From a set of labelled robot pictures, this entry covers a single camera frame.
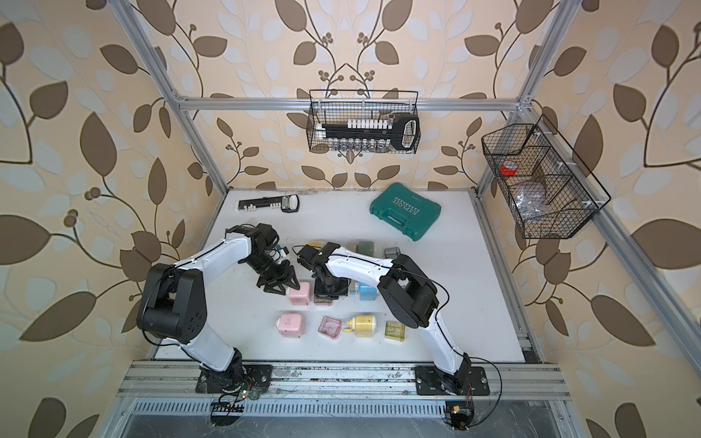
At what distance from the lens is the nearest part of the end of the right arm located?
0.67 metres

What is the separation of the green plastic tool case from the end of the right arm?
14.5 inches

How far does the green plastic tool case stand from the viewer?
42.0 inches
